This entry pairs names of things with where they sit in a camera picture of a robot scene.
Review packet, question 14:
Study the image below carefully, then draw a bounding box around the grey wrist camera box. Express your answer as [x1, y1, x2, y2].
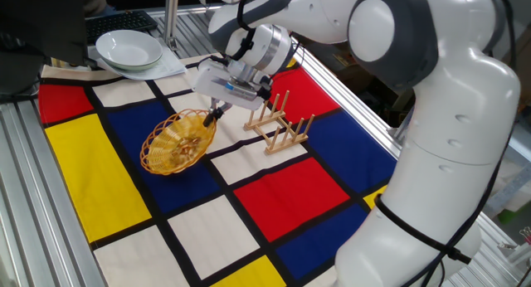
[211, 77, 261, 102]

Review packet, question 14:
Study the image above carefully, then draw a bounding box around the large black monitor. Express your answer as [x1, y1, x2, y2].
[0, 0, 89, 98]

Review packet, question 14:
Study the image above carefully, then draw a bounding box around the black keyboard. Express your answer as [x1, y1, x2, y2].
[85, 9, 159, 46]

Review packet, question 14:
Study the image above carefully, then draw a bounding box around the aluminium frame post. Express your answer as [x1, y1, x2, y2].
[163, 0, 181, 51]

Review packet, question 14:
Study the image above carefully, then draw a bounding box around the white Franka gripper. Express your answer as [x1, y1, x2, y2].
[192, 58, 275, 129]

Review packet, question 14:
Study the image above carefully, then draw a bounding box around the white ceramic bowl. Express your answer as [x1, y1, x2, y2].
[95, 29, 163, 71]

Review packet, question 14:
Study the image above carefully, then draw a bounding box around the yellow wicker basket dish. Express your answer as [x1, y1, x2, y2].
[139, 108, 218, 176]

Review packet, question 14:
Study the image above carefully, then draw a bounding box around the wooden dish rack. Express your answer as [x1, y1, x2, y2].
[243, 90, 316, 156]

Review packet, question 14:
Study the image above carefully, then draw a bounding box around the Mondrian pattern tablecloth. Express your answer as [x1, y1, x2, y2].
[37, 52, 399, 287]

